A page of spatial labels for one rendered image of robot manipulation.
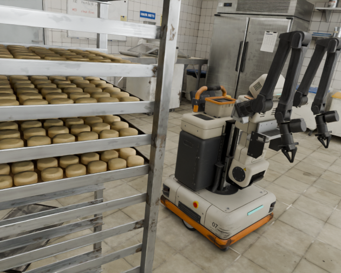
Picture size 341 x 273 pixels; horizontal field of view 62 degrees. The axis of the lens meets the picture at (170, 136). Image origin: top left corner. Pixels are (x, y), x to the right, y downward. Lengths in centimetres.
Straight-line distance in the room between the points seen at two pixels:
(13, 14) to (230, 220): 163
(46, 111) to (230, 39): 487
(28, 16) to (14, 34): 387
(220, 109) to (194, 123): 22
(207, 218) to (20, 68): 159
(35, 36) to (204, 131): 326
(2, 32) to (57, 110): 381
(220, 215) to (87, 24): 152
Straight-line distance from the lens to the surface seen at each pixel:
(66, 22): 64
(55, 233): 133
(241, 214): 199
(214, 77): 553
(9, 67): 63
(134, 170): 78
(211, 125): 189
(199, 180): 202
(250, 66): 516
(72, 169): 77
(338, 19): 572
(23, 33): 453
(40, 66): 63
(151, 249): 94
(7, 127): 82
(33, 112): 65
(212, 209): 195
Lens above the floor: 132
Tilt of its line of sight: 20 degrees down
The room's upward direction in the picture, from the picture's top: 6 degrees clockwise
